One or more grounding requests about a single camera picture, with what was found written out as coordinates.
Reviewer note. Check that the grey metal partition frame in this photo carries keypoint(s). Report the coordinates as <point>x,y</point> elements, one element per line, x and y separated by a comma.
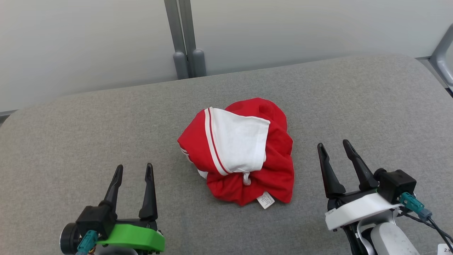
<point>440,56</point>

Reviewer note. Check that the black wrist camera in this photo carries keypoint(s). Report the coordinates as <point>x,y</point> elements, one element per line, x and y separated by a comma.
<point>93,219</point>
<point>398,186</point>

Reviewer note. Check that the grey metal partition post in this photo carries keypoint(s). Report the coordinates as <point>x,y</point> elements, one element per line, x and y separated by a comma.
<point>180,65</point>
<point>199,63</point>

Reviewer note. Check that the red and white shirt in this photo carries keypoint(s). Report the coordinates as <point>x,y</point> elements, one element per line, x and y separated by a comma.
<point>237,141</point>

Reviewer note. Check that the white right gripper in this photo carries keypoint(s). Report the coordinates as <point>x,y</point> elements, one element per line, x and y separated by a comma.
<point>361,210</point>

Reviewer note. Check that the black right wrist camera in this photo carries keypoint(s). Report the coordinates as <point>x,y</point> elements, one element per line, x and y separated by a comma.
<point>398,186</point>

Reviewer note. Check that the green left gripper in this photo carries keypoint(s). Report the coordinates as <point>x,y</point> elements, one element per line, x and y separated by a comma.
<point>136,235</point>

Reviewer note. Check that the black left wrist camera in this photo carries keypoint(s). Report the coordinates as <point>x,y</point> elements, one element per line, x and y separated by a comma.
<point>93,219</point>

